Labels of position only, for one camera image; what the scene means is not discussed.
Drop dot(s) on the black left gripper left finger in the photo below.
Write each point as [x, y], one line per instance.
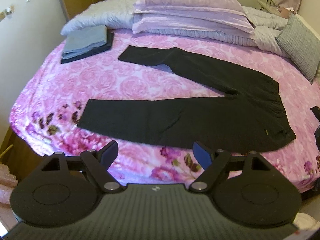
[86, 173]

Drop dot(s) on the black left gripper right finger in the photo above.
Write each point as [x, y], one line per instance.
[219, 164]

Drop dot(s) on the black trousers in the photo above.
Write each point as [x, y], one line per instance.
[250, 115]

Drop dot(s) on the folded grey-blue garment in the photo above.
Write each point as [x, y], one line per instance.
[84, 40]

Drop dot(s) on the grey checked cushion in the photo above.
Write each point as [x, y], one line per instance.
[301, 45]

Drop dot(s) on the folded dark navy garment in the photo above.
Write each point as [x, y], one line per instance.
[94, 51]

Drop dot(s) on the grey striped duvet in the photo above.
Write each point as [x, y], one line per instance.
[118, 14]

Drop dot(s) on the lower pink pillow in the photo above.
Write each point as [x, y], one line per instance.
[144, 22]

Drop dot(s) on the pink pillow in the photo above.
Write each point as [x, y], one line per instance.
[144, 22]
[221, 6]

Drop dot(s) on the upper pink pillow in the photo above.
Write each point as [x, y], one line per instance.
[221, 6]

